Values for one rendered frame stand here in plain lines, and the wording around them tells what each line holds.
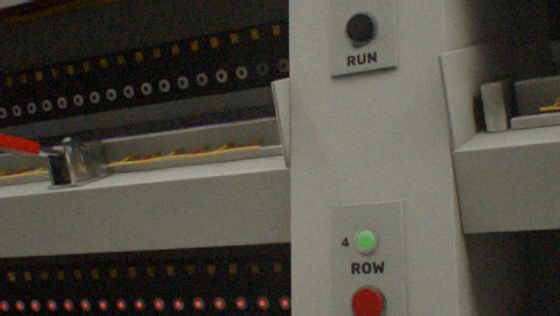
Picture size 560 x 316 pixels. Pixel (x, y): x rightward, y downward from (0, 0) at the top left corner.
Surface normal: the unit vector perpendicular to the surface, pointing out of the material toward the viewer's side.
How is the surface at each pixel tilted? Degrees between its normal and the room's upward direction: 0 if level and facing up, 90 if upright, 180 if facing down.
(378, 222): 90
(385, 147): 90
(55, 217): 111
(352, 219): 90
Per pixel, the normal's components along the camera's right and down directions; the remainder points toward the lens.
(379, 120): -0.47, -0.17
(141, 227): -0.43, 0.19
